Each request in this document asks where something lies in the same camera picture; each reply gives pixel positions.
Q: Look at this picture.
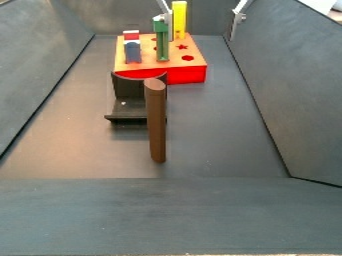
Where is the brown oval peg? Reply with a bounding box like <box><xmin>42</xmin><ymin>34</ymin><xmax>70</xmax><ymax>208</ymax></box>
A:
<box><xmin>144</xmin><ymin>78</ymin><xmax>165</xmax><ymax>163</ymax></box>

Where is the red shape-sorting board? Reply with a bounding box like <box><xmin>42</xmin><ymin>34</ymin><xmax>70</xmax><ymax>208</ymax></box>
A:
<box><xmin>112</xmin><ymin>34</ymin><xmax>207</xmax><ymax>85</ymax></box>

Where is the blue block peg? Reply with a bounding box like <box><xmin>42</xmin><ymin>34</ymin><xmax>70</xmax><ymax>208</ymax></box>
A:
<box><xmin>124</xmin><ymin>41</ymin><xmax>141</xmax><ymax>64</ymax></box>

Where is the pink-red block peg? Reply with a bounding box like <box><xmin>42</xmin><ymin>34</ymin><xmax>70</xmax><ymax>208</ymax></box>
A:
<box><xmin>123</xmin><ymin>30</ymin><xmax>140</xmax><ymax>43</ymax></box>

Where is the green block peg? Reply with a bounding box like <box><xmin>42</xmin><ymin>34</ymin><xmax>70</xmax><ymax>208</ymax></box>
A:
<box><xmin>152</xmin><ymin>15</ymin><xmax>168</xmax><ymax>62</ymax></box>

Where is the yellow block peg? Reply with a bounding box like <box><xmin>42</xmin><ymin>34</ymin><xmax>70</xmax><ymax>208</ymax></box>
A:
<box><xmin>171</xmin><ymin>1</ymin><xmax>187</xmax><ymax>39</ymax></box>

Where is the grey bracket on wall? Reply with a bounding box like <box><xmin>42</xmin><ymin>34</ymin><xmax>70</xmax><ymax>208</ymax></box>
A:
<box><xmin>228</xmin><ymin>0</ymin><xmax>248</xmax><ymax>41</ymax></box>

